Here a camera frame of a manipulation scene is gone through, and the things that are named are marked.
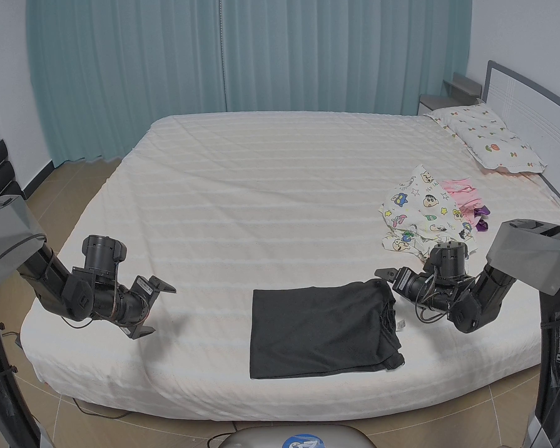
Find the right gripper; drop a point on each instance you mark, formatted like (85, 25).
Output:
(417, 292)

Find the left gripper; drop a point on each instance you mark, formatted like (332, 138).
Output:
(137, 313)

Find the black T-shirt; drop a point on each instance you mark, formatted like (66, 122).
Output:
(317, 329)

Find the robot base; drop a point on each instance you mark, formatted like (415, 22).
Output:
(298, 437)

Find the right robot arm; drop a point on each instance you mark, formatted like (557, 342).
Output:
(518, 259)

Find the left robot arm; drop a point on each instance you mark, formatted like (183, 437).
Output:
(74, 292)

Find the bed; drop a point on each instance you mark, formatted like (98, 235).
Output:
(261, 194)

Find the white printed pyjama top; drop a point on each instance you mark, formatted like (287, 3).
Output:
(420, 213)

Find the pink garment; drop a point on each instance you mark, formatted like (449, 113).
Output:
(462, 192)

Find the purple garment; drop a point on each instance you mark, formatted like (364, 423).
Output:
(483, 217)

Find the black power adapter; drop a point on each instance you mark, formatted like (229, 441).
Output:
(18, 341)

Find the white printed pillow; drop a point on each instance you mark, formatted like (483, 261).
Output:
(485, 138)

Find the grey bedside table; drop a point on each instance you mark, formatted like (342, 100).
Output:
(459, 87)

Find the black chest of drawers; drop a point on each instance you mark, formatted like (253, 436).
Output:
(0, 171)

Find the blue-green curtain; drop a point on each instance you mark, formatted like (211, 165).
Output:
(345, 40)
(126, 63)

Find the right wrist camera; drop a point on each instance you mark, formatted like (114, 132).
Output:
(405, 278)

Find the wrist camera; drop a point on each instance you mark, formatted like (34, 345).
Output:
(143, 286)
(405, 278)

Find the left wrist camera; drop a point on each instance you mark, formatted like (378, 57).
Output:
(143, 286)

